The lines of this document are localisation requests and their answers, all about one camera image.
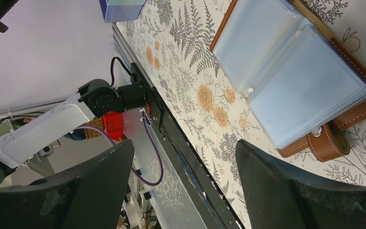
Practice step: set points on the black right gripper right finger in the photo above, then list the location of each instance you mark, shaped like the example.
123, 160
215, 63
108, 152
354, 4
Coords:
279, 195

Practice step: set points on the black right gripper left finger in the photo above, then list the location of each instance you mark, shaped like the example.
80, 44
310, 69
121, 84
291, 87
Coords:
86, 196

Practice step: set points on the brown leather card holder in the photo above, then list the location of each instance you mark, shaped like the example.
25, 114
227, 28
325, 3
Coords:
301, 84

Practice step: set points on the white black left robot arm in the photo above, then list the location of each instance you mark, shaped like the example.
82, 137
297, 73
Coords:
54, 50

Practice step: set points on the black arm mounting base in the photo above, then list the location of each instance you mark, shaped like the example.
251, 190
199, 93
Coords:
205, 197

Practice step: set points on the red plastic object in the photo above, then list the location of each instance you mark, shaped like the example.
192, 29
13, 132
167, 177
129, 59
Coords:
114, 127

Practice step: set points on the blue plastic organizer box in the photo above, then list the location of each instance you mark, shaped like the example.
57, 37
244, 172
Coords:
121, 10

